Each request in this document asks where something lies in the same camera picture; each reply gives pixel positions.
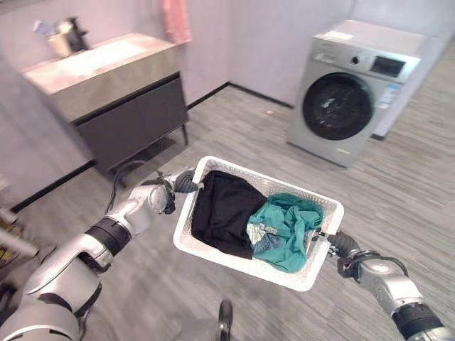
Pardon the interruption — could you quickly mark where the robot dark foot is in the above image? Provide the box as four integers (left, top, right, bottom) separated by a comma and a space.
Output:
218, 300, 234, 341

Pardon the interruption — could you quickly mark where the black garment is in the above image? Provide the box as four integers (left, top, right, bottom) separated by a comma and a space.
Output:
191, 170, 268, 261

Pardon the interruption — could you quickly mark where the round dark washer door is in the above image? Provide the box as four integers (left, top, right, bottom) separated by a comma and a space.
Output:
302, 72, 376, 143

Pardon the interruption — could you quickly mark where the black faucet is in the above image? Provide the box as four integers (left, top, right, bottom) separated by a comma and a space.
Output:
65, 16, 92, 53

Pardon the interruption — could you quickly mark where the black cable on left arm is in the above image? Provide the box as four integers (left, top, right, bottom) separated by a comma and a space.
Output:
105, 159, 149, 216

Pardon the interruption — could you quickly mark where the grey vanity sink cabinet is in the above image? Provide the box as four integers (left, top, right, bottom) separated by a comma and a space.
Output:
20, 32, 189, 188

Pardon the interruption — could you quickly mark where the silver front-load washing machine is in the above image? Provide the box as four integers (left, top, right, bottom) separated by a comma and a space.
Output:
286, 18, 437, 169

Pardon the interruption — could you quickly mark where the white plastic laundry basket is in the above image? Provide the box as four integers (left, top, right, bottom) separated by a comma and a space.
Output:
172, 155, 345, 293

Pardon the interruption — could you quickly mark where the beige toothbrush cup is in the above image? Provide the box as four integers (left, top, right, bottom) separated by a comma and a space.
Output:
47, 21, 75, 59

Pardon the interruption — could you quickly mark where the teal green garment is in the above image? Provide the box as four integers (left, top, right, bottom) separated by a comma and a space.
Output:
246, 193, 325, 274

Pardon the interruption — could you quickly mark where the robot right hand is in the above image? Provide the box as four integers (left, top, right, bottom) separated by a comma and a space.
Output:
318, 230, 360, 256

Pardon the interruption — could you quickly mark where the pink hanging towel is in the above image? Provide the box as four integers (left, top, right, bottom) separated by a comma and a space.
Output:
161, 0, 193, 45

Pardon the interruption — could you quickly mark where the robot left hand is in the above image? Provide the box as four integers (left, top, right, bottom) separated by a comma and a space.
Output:
173, 170, 202, 194

